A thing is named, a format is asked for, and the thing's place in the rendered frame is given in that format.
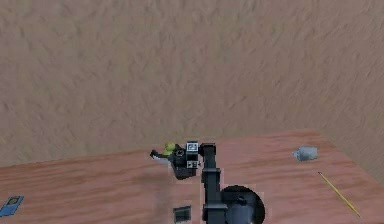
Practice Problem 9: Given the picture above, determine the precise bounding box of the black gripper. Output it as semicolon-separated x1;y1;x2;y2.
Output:
149;147;198;181

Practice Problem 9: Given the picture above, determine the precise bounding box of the yellow green toy animal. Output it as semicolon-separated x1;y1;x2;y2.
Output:
162;141;177;157

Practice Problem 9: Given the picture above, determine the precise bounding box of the blue baseball card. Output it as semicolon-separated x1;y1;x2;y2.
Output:
0;195;25;218

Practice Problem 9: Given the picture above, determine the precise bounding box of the dark grey square block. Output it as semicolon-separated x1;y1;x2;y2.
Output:
172;205;193;224

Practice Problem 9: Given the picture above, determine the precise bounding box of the brown wooden table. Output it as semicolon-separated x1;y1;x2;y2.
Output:
0;129;384;224

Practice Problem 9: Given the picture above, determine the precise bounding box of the yellow pencil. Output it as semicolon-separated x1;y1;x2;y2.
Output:
317;171;362;218

